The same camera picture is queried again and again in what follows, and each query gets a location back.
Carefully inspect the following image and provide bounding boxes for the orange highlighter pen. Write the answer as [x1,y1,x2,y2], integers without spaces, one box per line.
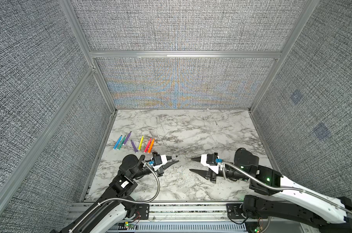
[147,138,155,153]

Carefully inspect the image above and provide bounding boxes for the pink highlighter pen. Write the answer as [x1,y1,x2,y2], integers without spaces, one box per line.
[144,138,152,153]

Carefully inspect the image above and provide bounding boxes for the yellow highlighter pen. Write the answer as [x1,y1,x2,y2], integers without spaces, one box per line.
[138,136,144,151]

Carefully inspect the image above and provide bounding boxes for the violet highlighter pen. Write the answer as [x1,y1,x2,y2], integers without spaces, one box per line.
[131,140,138,153]
[123,131,132,145]

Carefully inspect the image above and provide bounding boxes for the green highlighter pen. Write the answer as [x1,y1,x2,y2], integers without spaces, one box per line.
[117,136,126,150]

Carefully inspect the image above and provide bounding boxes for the blue highlighter pen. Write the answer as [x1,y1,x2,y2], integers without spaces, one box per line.
[113,135,123,150]

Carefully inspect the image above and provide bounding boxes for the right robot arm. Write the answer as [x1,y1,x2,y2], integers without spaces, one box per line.
[192,148,352,233]

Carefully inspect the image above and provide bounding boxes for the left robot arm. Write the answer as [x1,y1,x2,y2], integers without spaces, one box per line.
[59,152,178,233]

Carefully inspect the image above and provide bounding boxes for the aluminium horizontal back bar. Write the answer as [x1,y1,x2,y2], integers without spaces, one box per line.
[89,50,282,59]

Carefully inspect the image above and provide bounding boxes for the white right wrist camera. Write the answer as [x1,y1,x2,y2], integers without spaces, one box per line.
[200,154,222,174]

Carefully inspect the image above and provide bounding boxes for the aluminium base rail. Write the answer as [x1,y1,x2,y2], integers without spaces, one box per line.
[66,200,281,223]

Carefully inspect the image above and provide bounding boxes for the grey slotted cable duct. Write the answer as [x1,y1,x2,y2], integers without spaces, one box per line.
[107,222,248,233]

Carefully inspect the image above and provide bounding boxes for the aluminium left wall bar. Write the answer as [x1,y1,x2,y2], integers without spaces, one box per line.
[0,66,95,222]

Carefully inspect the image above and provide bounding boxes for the aluminium corner frame post left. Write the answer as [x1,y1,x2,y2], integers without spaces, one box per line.
[59,1,117,113]

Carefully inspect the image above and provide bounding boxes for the aluminium corner frame post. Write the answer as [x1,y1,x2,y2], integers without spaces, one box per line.
[59,1,117,113]
[249,0,319,113]

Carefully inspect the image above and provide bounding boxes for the aluminium corner frame post right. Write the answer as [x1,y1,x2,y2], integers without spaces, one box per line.
[249,0,319,113]

